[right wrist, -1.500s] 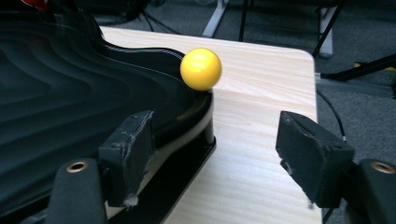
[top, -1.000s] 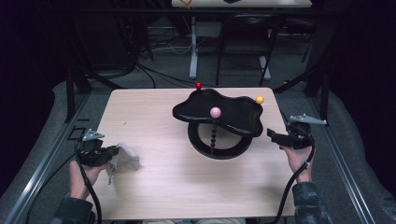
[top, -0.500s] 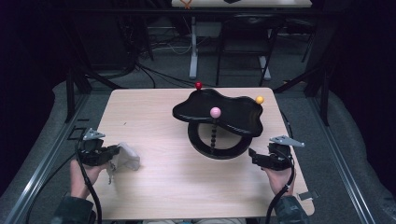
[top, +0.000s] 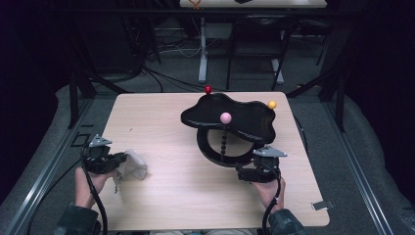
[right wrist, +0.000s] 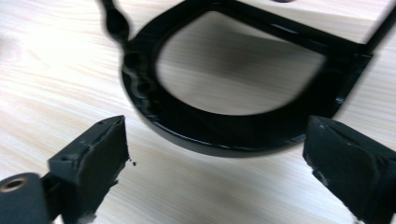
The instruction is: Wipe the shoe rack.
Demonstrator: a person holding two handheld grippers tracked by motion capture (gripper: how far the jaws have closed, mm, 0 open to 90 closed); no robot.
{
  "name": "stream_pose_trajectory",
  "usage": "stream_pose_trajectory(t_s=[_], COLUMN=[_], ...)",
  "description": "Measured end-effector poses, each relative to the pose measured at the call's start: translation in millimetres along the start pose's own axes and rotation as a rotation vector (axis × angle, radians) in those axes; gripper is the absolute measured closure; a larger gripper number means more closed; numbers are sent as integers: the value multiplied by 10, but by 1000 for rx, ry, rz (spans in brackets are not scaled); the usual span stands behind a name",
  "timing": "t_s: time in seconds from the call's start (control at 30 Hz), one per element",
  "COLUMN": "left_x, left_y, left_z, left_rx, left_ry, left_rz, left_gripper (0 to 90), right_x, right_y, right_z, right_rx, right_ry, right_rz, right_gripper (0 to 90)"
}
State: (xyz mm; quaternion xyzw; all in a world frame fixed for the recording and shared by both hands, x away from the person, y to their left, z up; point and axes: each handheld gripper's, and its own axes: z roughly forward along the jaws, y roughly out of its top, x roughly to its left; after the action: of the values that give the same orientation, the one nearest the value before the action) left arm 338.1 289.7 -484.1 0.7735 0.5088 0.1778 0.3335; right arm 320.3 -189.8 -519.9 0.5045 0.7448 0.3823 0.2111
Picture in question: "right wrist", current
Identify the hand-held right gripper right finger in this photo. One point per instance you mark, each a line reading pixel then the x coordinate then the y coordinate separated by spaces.
pixel 351 165

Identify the black wavy tray stand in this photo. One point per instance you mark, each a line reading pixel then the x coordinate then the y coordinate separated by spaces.
pixel 218 133

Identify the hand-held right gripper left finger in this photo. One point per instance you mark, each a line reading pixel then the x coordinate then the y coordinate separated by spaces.
pixel 93 161

